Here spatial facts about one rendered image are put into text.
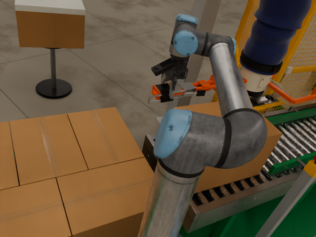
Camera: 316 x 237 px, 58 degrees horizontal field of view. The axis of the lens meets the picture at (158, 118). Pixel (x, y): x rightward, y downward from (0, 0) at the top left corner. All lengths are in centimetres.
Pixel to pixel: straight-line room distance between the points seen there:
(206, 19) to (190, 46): 151
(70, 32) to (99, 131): 123
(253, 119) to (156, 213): 33
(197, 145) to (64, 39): 257
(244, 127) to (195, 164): 13
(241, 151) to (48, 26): 258
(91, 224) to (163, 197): 99
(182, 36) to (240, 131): 55
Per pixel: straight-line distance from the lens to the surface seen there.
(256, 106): 170
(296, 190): 190
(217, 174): 185
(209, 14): 260
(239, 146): 63
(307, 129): 301
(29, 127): 221
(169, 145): 60
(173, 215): 75
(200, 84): 149
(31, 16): 297
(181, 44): 110
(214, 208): 181
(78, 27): 302
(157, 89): 136
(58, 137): 211
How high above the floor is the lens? 197
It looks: 37 degrees down
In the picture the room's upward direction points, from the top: 13 degrees clockwise
